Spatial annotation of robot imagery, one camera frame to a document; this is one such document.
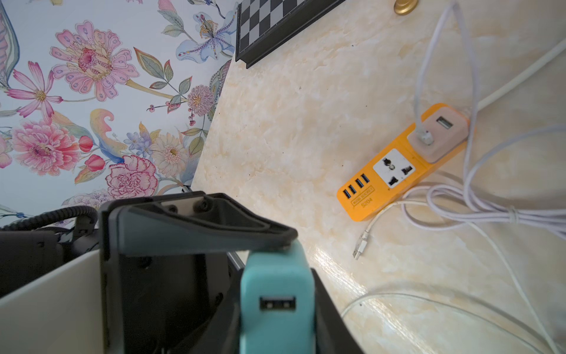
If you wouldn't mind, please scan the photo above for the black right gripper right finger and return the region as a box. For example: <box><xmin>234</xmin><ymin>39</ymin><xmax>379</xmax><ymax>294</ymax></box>
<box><xmin>311</xmin><ymin>268</ymin><xmax>363</xmax><ymax>354</ymax></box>

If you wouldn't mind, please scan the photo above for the white usb charging cable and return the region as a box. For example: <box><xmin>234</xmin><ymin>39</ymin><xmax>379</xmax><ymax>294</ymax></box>
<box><xmin>399</xmin><ymin>0</ymin><xmax>566</xmax><ymax>242</ymax></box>

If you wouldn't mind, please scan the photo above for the gold chess pawn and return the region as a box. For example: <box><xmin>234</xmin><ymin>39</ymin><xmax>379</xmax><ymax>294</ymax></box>
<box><xmin>394</xmin><ymin>0</ymin><xmax>419</xmax><ymax>16</ymax></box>

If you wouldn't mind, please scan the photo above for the teal usb wall charger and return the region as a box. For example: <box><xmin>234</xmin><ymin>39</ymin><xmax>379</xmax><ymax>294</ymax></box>
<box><xmin>240</xmin><ymin>240</ymin><xmax>315</xmax><ymax>353</ymax></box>

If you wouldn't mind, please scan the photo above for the white power strip cord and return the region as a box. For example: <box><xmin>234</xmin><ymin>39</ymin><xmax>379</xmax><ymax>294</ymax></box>
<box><xmin>475</xmin><ymin>37</ymin><xmax>566</xmax><ymax>112</ymax></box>

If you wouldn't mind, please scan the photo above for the pink usb wall charger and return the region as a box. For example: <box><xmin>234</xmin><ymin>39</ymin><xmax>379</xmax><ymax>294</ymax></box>
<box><xmin>408</xmin><ymin>106</ymin><xmax>470</xmax><ymax>164</ymax></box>

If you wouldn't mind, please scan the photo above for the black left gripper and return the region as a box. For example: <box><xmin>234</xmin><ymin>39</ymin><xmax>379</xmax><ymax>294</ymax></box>
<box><xmin>1</xmin><ymin>192</ymin><xmax>298</xmax><ymax>353</ymax></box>

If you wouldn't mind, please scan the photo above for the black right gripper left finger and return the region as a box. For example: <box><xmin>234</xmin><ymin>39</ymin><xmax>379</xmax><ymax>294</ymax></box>
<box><xmin>172</xmin><ymin>283</ymin><xmax>241</xmax><ymax>353</ymax></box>

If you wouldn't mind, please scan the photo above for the black white folding chessboard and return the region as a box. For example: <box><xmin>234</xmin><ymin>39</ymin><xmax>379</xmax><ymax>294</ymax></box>
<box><xmin>234</xmin><ymin>0</ymin><xmax>343</xmax><ymax>69</ymax></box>

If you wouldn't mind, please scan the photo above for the orange power strip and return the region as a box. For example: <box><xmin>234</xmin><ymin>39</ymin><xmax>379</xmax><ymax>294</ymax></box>
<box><xmin>336</xmin><ymin>102</ymin><xmax>470</xmax><ymax>223</ymax></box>

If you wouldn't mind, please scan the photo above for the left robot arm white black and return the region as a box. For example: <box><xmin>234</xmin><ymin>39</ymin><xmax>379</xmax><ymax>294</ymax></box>
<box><xmin>1</xmin><ymin>192</ymin><xmax>297</xmax><ymax>353</ymax></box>

